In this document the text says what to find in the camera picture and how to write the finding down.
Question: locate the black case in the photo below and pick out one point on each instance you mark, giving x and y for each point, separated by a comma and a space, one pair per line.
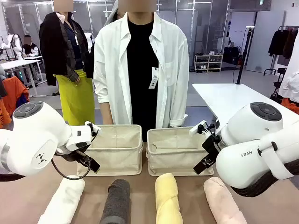
231, 54

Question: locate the yellow towel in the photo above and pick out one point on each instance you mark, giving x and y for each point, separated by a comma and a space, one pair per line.
167, 198

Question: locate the black stool cart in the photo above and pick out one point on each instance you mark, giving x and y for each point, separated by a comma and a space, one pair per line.
279, 77

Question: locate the large white table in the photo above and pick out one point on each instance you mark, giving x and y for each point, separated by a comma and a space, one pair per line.
229, 98

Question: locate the clothes rack with dark garments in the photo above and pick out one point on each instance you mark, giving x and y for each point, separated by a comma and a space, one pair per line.
282, 44

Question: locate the person in white shirt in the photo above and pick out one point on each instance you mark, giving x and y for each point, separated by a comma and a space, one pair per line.
112, 70

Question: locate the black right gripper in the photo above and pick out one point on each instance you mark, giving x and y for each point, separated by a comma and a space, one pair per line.
212, 145

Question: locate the white paper name tag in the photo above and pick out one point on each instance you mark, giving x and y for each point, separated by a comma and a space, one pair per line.
153, 78

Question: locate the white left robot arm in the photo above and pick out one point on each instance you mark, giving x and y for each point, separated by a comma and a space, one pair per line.
35, 140

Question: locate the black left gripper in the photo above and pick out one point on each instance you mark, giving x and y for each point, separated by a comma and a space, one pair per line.
80, 156

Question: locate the white desk with legs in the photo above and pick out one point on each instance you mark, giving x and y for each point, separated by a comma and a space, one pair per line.
16, 64

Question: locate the pink towel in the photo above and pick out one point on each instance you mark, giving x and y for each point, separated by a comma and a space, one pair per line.
222, 203

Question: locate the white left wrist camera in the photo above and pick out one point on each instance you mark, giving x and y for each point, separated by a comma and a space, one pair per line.
90, 124

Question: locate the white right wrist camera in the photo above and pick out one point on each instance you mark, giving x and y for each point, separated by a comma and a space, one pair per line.
195, 129

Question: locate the person's right forearm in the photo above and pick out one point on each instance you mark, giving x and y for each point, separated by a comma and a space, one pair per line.
106, 113

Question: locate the grey towel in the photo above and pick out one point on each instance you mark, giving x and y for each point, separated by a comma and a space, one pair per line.
115, 203

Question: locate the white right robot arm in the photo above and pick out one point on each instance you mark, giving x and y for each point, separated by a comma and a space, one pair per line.
245, 121

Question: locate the beige fabric basket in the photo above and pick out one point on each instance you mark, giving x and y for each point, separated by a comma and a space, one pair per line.
116, 156
172, 161

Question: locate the white shoe rack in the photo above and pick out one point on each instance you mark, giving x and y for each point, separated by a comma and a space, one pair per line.
208, 63

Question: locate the figure in white coat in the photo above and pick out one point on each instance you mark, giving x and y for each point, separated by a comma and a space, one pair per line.
292, 79

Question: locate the black camera tripod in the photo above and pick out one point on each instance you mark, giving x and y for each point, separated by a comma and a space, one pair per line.
243, 58

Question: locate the seated person in varsity jacket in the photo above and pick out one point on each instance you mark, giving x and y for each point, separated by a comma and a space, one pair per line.
30, 47

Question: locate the white towel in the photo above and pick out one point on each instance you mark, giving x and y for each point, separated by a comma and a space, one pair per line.
65, 200

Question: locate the person in yellow apron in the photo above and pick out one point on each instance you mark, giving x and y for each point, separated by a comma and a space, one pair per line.
74, 93

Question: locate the small white background robot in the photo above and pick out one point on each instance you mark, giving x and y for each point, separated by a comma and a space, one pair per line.
14, 44

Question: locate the orange cloth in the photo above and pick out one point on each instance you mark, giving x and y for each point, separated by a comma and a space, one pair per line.
15, 93

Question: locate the person in grey hood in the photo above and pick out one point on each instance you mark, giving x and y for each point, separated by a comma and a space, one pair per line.
112, 14

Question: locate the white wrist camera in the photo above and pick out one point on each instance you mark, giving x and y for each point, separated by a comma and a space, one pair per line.
195, 129
90, 124

